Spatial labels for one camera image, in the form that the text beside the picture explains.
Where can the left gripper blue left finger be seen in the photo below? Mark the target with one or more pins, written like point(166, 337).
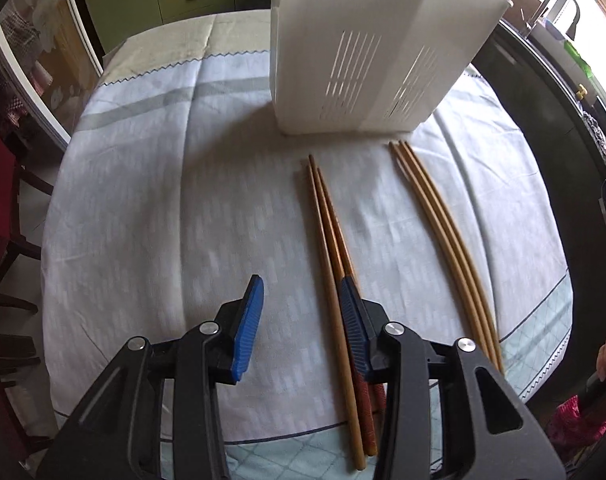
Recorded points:
point(246, 324)

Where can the glass sliding door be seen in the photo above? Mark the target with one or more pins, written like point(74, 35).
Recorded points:
point(48, 67)

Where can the patterned rag on counter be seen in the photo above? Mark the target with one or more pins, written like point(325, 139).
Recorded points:
point(596, 132)

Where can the pink sleeve right forearm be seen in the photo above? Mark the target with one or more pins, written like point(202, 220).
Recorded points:
point(570, 428)

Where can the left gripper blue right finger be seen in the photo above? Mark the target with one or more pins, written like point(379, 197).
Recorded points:
point(354, 320)

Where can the red chair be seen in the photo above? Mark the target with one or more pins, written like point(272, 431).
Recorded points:
point(12, 243)

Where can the tall kitchen faucet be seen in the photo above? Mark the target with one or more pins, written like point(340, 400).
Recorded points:
point(549, 10)

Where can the green item on sill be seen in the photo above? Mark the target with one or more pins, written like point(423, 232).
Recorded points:
point(577, 58)

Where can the white plastic utensil holder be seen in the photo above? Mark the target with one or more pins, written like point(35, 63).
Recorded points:
point(373, 66)

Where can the dark counter cabinets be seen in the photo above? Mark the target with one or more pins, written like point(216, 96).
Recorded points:
point(572, 166)

